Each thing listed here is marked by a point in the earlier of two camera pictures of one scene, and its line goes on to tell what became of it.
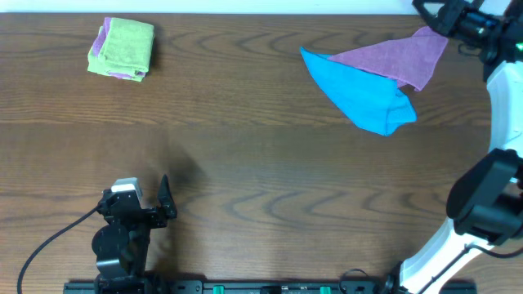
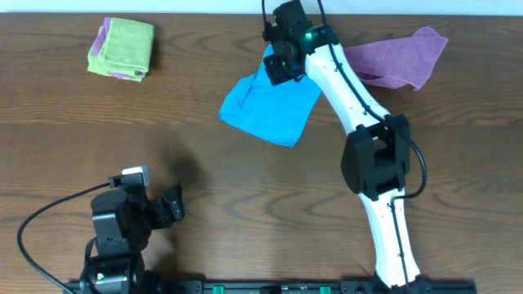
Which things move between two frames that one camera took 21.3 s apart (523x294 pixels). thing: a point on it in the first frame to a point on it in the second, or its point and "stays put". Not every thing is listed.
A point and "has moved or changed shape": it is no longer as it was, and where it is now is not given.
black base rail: [274, 287] stays put
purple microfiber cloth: [412, 61] stays put
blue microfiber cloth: [373, 103] has moved or changed shape
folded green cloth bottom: [98, 65] stays put
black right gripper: [448, 17] to [270, 61]
